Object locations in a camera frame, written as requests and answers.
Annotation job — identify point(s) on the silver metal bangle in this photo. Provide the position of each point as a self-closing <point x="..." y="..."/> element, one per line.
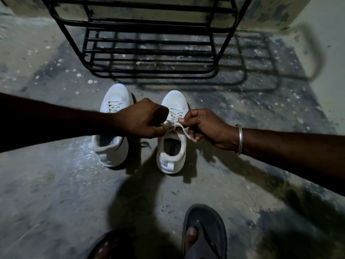
<point x="239" y="138"/>

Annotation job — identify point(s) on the person's right hand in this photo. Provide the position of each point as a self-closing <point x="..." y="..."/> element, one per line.
<point x="213" y="129"/>

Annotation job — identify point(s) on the person's right forearm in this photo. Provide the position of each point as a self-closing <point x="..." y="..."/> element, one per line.
<point x="296" y="156"/>

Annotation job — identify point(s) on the person's right fingers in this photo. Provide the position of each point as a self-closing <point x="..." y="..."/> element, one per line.
<point x="191" y="118"/>

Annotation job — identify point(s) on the black metal shoe rack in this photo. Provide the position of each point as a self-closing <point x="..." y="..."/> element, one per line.
<point x="151" y="45"/>

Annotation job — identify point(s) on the black flip-flop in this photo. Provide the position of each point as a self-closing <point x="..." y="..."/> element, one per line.
<point x="210" y="229"/>
<point x="107" y="241"/>

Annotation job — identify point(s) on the person's foot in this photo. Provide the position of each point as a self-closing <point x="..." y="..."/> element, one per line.
<point x="106" y="250"/>
<point x="191" y="240"/>

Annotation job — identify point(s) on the white sneaker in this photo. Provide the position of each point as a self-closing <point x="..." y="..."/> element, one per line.
<point x="113" y="151"/>
<point x="171" y="156"/>

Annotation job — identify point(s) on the person's left hand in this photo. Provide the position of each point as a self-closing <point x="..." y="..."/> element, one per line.
<point x="137" y="118"/>

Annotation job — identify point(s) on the person's right foot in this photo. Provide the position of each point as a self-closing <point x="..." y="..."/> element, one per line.
<point x="191" y="240"/>

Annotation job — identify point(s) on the person's left foot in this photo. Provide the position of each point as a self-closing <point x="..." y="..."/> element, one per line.
<point x="106" y="250"/>

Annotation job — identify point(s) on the white shoelace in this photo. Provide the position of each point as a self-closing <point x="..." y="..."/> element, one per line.
<point x="183" y="132"/>

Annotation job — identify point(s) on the person's left fingers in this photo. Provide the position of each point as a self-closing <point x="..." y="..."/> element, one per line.
<point x="161" y="118"/>

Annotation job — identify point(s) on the person's left forearm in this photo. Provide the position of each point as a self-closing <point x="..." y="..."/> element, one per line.
<point x="54" y="121"/>

